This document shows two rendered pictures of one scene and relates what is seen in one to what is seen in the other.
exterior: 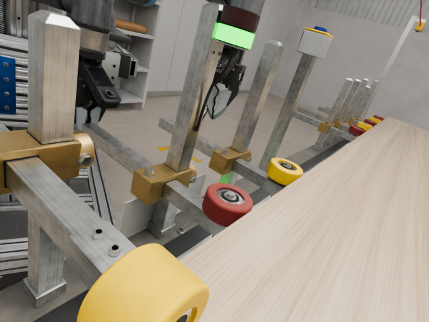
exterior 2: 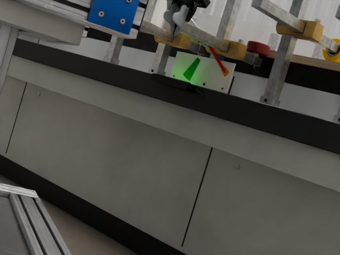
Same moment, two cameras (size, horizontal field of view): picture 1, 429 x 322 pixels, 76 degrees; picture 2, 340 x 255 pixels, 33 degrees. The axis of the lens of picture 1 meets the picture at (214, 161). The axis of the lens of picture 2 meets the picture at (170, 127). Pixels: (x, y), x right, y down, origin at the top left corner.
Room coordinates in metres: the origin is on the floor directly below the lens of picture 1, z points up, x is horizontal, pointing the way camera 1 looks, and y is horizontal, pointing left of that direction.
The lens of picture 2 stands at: (0.19, 1.98, 0.62)
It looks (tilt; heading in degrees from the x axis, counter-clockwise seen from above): 2 degrees down; 282
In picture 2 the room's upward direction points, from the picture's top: 17 degrees clockwise
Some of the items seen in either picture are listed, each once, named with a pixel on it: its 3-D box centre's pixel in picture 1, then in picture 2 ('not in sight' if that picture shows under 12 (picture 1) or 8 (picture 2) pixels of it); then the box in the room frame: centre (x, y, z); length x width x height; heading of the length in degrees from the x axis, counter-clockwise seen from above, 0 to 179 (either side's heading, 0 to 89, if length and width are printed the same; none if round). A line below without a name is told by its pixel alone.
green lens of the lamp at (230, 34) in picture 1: (234, 36); not in sight; (0.48, 0.03, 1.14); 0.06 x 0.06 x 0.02
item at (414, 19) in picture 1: (387, 78); not in sight; (2.70, -1.24, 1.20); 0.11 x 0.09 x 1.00; 60
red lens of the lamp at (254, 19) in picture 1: (239, 19); not in sight; (0.48, 0.03, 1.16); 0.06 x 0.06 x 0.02
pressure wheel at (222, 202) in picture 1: (221, 220); (255, 58); (0.39, -0.04, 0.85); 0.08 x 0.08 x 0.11
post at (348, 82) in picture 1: (330, 121); not in sight; (1.59, -0.55, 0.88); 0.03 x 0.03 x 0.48; 60
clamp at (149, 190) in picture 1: (167, 179); (225, 48); (0.48, 0.08, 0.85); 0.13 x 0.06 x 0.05; 150
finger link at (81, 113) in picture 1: (74, 119); (178, 19); (0.60, 0.35, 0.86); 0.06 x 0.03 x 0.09; 60
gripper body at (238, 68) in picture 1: (230, 61); not in sight; (0.74, 0.04, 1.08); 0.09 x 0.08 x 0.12; 170
